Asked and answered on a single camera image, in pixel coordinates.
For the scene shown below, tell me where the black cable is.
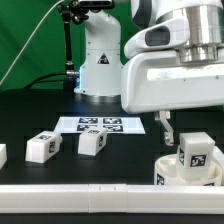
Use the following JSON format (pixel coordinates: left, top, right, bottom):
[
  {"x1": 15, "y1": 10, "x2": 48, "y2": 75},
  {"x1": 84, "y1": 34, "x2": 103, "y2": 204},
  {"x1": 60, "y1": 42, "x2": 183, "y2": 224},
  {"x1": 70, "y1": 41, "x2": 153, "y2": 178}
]
[{"x1": 23, "y1": 72, "x2": 79, "y2": 90}]

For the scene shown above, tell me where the white cable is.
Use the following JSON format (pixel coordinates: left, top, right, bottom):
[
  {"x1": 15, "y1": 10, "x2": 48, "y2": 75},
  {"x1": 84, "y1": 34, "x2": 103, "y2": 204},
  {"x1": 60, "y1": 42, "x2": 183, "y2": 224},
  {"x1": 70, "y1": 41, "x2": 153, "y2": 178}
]
[{"x1": 0, "y1": 0, "x2": 66, "y2": 86}]

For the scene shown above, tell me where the white left rail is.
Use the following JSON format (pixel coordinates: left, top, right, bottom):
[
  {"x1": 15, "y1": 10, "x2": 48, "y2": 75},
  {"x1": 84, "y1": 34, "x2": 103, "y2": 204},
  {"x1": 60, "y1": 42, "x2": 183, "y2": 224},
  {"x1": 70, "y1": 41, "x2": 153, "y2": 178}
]
[{"x1": 0, "y1": 144, "x2": 7, "y2": 170}]

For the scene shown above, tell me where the white marker sheet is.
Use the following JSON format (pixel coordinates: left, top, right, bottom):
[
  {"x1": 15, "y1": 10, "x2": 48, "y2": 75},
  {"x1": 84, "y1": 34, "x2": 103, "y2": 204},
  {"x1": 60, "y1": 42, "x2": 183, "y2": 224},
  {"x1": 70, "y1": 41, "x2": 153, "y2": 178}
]
[{"x1": 54, "y1": 116, "x2": 145, "y2": 134}]

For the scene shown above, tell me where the white front rail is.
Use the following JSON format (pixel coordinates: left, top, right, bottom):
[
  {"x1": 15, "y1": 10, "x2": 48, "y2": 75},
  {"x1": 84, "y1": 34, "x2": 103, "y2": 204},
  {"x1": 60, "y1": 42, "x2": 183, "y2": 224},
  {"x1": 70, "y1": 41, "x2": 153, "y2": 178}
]
[{"x1": 0, "y1": 184, "x2": 224, "y2": 214}]

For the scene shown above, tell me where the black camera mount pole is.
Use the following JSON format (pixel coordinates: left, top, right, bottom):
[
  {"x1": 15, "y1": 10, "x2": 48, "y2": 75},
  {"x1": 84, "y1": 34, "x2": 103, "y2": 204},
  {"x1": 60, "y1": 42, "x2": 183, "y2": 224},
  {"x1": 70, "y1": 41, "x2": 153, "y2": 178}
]
[{"x1": 58, "y1": 0, "x2": 88, "y2": 92}]

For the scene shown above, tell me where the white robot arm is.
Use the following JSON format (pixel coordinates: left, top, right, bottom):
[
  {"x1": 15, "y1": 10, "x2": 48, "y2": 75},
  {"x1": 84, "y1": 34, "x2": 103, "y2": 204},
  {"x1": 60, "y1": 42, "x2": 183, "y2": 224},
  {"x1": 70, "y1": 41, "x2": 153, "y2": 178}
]
[{"x1": 75, "y1": 0, "x2": 224, "y2": 145}]

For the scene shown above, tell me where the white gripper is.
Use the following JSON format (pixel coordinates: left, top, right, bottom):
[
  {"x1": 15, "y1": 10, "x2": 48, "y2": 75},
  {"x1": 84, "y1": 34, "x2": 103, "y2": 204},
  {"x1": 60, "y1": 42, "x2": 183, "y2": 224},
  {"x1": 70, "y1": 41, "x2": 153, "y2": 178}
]
[{"x1": 121, "y1": 18, "x2": 224, "y2": 146}]

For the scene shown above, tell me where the white round stool seat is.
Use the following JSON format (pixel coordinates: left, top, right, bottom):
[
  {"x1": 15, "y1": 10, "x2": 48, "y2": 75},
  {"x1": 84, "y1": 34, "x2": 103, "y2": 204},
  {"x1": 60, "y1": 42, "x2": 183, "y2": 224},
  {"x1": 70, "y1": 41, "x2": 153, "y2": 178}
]
[{"x1": 154, "y1": 154, "x2": 223, "y2": 186}]

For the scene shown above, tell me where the black camera on mount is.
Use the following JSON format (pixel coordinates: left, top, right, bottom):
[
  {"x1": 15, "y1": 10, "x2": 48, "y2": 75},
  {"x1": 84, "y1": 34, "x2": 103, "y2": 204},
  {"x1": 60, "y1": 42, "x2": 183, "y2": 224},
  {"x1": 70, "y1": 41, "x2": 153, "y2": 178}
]
[{"x1": 78, "y1": 0, "x2": 115, "y2": 9}]

